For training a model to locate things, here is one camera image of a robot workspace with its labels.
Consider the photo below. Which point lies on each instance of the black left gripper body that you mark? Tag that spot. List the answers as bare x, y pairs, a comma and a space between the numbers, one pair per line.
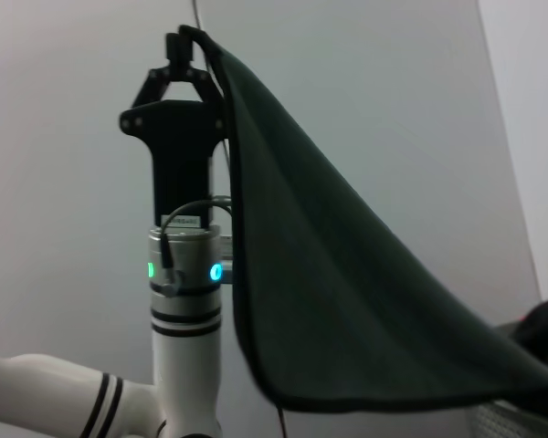
182, 150

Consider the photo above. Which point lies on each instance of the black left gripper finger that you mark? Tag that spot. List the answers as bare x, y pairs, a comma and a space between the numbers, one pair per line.
205, 84
153, 82

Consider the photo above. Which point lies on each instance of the yellow and grey towel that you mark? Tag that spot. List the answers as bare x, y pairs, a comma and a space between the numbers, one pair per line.
310, 274

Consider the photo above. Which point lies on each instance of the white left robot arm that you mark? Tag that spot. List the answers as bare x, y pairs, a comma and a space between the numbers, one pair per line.
182, 337

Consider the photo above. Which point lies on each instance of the grey perforated plastic storage box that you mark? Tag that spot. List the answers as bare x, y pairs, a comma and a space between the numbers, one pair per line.
507, 420

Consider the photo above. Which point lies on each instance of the black cloth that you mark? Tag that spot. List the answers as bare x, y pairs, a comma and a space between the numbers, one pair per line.
545, 324

